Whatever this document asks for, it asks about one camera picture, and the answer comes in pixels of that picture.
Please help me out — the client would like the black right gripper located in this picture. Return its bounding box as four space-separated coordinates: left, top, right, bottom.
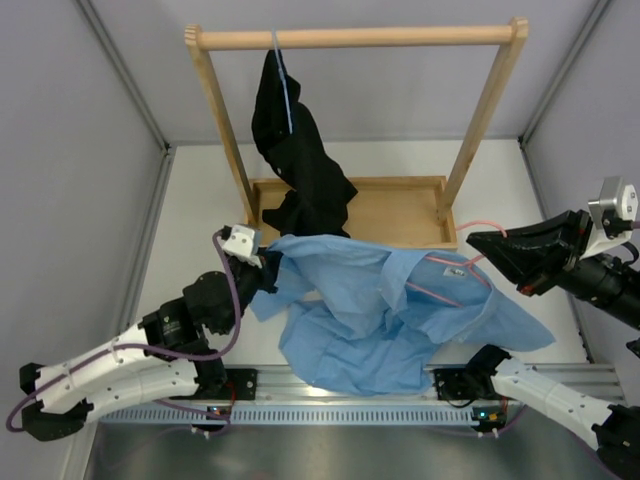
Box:
466 209 640 331

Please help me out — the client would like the pink plastic hanger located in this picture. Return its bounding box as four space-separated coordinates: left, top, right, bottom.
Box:
405 219 509 309

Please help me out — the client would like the light blue shirt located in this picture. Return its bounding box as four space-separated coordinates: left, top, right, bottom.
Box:
251 235 554 396

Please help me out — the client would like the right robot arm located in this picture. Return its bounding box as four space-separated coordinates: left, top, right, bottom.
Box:
465 210 639 479

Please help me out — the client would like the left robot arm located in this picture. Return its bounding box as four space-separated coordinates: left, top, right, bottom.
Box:
6 250 282 442

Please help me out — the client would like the black shirt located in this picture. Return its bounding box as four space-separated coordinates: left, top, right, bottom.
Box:
251 50 358 237

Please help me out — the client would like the blue plastic hanger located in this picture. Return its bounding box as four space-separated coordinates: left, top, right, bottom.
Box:
271 29 294 135

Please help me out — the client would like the wooden clothes rack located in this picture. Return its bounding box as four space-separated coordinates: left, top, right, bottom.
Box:
184 17 529 250

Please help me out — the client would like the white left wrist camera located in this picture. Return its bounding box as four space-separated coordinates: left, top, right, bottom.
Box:
221 224 262 268

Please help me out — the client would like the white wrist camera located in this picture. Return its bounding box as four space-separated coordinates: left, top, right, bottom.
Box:
221 224 262 268
581 176 639 259

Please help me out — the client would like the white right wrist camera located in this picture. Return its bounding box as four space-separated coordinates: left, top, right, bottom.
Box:
581 176 639 259

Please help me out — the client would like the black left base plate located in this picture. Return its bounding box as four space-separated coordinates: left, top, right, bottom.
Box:
197 368 258 401

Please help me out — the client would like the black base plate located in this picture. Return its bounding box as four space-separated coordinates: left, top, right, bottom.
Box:
197 368 258 401
433 367 496 408

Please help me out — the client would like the aluminium mounting rail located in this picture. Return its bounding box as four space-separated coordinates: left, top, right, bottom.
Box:
79 363 621 404

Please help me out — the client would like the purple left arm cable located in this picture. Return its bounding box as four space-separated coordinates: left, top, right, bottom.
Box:
5 228 242 432

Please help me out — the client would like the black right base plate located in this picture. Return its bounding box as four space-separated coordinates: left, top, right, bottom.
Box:
433 367 496 408

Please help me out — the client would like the grey slotted cable duct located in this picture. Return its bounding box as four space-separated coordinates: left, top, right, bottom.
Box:
100 404 499 427

